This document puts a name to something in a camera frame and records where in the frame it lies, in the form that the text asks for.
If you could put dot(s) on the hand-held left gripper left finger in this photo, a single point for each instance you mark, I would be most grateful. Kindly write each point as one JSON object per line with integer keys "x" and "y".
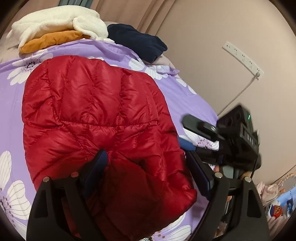
{"x": 97, "y": 170}

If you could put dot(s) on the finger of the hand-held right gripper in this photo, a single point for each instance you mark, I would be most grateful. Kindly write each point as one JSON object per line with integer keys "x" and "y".
{"x": 196, "y": 126}
{"x": 186, "y": 142}

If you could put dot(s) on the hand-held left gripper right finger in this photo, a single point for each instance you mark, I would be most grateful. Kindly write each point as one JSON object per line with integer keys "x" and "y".
{"x": 198, "y": 176}

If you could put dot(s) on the red puffer jacket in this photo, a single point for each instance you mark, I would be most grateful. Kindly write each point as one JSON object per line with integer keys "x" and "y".
{"x": 92, "y": 104}

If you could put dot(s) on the pale pink cloth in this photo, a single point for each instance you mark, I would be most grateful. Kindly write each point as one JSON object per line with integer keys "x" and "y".
{"x": 268, "y": 192}

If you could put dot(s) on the blue printed bag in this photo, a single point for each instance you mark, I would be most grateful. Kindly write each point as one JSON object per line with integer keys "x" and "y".
{"x": 289, "y": 199}

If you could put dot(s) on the white power strip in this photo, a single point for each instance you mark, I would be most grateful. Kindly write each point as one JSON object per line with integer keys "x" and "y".
{"x": 240, "y": 58}

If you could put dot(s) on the navy garment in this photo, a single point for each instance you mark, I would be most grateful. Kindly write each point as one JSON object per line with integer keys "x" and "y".
{"x": 138, "y": 44}

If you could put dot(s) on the purple floral bedsheet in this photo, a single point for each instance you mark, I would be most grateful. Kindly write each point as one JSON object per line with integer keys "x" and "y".
{"x": 69, "y": 49}

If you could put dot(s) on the beige curtain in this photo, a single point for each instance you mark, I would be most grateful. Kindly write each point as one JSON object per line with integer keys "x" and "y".
{"x": 129, "y": 11}

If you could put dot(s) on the orange garment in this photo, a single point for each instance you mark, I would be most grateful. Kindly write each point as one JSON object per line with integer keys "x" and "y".
{"x": 46, "y": 41}

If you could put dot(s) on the white fleece garment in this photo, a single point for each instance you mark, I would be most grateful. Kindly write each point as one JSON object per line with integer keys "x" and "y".
{"x": 46, "y": 20}

